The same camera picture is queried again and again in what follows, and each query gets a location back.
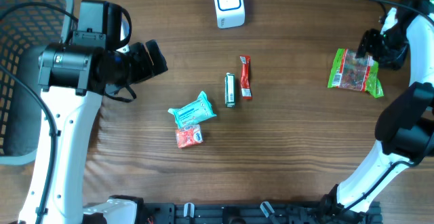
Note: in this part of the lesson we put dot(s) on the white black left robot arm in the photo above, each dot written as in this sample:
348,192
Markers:
94,62

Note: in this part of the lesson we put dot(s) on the green candy bag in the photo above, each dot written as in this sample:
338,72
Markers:
358,74

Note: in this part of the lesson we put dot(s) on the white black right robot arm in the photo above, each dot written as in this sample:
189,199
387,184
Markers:
404,137

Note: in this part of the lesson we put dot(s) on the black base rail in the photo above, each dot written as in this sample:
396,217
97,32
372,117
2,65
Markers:
251,213

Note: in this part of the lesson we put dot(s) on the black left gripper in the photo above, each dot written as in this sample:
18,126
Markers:
146,69

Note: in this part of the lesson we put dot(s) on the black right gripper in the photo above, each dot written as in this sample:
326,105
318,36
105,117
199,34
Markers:
368,45

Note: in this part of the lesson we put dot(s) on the red coffee stick sachet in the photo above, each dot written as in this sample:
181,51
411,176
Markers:
244,80

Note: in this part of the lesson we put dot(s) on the teal tissue pack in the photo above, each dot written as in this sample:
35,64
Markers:
193,113

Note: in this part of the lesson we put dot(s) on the green white gum pack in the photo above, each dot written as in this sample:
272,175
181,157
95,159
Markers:
230,90

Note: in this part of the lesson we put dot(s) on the white barcode scanner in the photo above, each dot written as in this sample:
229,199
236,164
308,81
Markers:
229,13

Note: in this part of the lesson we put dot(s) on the orange snack packet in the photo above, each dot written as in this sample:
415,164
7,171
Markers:
189,136

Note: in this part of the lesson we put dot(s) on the grey plastic shopping basket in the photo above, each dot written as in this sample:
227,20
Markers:
27,27

